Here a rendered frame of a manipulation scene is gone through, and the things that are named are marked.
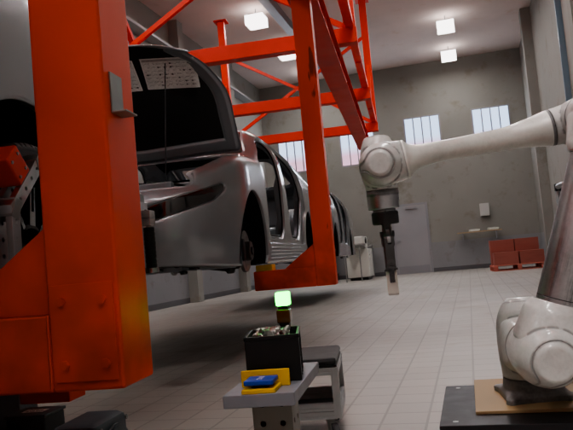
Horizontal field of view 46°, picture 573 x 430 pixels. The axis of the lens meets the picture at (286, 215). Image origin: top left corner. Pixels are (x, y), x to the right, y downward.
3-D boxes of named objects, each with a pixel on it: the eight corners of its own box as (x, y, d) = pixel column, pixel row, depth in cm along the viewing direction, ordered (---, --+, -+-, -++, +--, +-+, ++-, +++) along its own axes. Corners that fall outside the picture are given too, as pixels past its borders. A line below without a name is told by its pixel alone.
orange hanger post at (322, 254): (259, 290, 577) (234, 10, 594) (338, 283, 566) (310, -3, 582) (255, 291, 562) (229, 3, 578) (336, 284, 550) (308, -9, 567)
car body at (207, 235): (193, 273, 949) (184, 160, 960) (324, 261, 918) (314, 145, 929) (-32, 298, 463) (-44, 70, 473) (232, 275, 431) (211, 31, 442)
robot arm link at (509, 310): (553, 365, 195) (545, 289, 196) (571, 380, 177) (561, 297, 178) (496, 369, 197) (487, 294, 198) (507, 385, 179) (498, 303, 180)
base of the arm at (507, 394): (552, 380, 200) (550, 361, 201) (578, 399, 178) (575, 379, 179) (490, 386, 202) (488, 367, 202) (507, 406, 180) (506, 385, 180)
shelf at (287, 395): (262, 375, 199) (261, 364, 199) (319, 372, 196) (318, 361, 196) (222, 409, 156) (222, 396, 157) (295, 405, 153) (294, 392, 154)
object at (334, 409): (344, 443, 271) (336, 357, 274) (256, 448, 275) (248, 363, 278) (347, 417, 314) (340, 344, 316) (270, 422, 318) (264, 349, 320)
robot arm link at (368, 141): (363, 193, 197) (361, 191, 184) (357, 140, 197) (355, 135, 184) (401, 188, 195) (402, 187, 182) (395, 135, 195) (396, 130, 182)
